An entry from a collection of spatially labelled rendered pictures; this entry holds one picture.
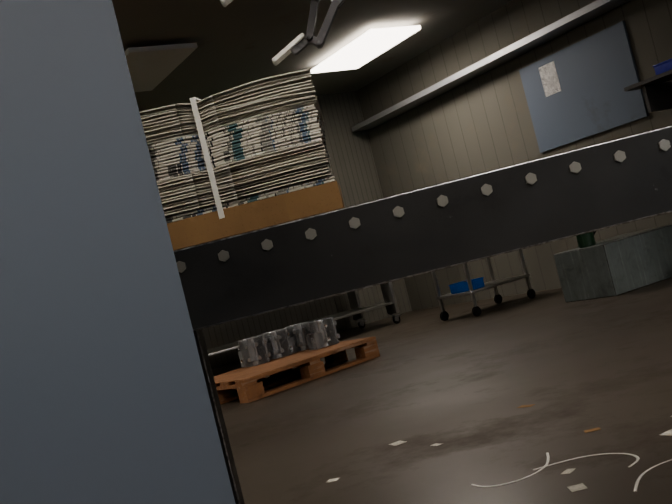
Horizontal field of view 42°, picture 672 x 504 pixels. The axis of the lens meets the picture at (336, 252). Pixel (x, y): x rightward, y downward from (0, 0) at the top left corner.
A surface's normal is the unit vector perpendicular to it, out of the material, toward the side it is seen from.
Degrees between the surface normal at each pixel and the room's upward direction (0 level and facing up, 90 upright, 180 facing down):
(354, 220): 90
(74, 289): 90
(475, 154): 90
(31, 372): 90
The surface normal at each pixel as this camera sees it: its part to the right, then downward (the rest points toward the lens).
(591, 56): -0.83, 0.19
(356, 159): 0.50, -0.15
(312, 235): -0.03, -0.01
